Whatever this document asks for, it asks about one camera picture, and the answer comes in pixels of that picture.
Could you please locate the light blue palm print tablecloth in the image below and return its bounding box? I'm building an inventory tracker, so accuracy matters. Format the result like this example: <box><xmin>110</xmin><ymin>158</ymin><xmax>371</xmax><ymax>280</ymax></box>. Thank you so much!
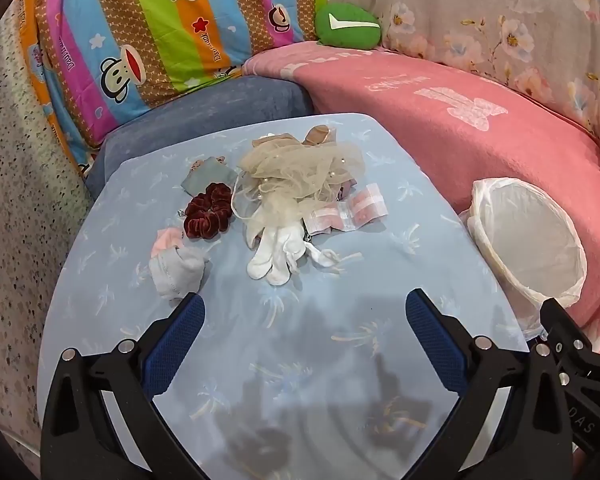
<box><xmin>36</xmin><ymin>112</ymin><xmax>531</xmax><ymax>480</ymax></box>

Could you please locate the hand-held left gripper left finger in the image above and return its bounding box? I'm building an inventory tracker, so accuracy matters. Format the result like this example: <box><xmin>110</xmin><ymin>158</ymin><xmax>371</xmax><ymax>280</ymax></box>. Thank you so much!
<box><xmin>40</xmin><ymin>291</ymin><xmax>208</xmax><ymax>480</ymax></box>

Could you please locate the white stitched cloth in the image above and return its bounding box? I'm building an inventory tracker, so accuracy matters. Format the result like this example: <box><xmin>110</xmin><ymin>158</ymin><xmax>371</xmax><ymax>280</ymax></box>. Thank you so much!
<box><xmin>149</xmin><ymin>247</ymin><xmax>206</xmax><ymax>303</ymax></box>

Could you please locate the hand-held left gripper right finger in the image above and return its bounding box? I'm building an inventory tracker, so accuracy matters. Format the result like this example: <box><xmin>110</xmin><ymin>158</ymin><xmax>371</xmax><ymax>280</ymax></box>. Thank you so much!
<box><xmin>405</xmin><ymin>288</ymin><xmax>573</xmax><ymax>480</ymax></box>

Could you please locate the blue-grey cushion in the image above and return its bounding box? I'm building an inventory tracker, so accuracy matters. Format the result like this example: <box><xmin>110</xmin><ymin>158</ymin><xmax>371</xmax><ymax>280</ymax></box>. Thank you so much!
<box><xmin>82</xmin><ymin>76</ymin><xmax>316</xmax><ymax>201</ymax></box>

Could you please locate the striped monkey print quilt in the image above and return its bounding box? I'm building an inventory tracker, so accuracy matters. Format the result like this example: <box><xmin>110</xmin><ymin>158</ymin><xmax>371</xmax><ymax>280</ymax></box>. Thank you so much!
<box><xmin>17</xmin><ymin>0</ymin><xmax>331</xmax><ymax>176</ymax></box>

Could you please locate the small pink cloth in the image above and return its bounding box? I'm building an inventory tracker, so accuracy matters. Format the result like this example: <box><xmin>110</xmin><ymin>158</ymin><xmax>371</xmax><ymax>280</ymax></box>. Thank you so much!
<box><xmin>151</xmin><ymin>227</ymin><xmax>186</xmax><ymax>261</ymax></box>

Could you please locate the white ribbon piece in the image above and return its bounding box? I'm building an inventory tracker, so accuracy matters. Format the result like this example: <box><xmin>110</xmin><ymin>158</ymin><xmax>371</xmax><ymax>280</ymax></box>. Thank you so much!
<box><xmin>307</xmin><ymin>245</ymin><xmax>363</xmax><ymax>273</ymax></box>

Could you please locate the floral print blanket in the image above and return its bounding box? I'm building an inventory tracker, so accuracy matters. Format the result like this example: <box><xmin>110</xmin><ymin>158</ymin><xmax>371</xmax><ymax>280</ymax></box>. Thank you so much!
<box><xmin>325</xmin><ymin>0</ymin><xmax>600</xmax><ymax>136</ymax></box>

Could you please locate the green plush cushion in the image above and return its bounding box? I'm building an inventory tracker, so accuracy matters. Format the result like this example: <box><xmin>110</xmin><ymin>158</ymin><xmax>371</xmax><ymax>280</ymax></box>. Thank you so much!
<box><xmin>315</xmin><ymin>2</ymin><xmax>383</xmax><ymax>50</ymax></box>

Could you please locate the grey-green fabric pouch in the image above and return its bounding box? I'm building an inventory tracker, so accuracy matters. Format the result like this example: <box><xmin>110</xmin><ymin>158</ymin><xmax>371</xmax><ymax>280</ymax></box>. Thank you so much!
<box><xmin>181</xmin><ymin>156</ymin><xmax>231</xmax><ymax>196</ymax></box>

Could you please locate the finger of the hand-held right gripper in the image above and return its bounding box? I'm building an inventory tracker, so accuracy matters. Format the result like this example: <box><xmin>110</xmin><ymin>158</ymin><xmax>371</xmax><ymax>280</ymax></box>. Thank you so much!
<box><xmin>540</xmin><ymin>298</ymin><xmax>600</xmax><ymax>461</ymax></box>

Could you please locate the bin with white plastic liner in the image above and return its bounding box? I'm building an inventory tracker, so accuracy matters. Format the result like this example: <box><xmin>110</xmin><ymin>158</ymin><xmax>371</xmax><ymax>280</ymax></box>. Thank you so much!
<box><xmin>459</xmin><ymin>177</ymin><xmax>588</xmax><ymax>338</ymax></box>

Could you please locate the white glove with beige tulle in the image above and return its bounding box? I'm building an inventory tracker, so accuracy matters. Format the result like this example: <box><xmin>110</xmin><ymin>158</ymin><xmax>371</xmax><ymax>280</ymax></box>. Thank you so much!
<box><xmin>232</xmin><ymin>132</ymin><xmax>366</xmax><ymax>286</ymax></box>

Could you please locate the pink blanket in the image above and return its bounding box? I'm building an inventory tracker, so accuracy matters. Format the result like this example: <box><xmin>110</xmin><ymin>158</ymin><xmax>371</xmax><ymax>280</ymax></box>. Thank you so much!
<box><xmin>242</xmin><ymin>42</ymin><xmax>600</xmax><ymax>361</ymax></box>

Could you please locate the dark red velvet scrunchie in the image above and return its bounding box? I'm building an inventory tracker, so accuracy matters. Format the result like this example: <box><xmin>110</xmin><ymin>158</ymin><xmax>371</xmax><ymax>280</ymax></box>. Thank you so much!
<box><xmin>184</xmin><ymin>183</ymin><xmax>233</xmax><ymax>237</ymax></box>

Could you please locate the tan satin hair bow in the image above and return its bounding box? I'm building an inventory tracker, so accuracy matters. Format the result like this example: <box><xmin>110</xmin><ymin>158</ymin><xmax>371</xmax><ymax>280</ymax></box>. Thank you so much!
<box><xmin>300</xmin><ymin>124</ymin><xmax>338</xmax><ymax>148</ymax></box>

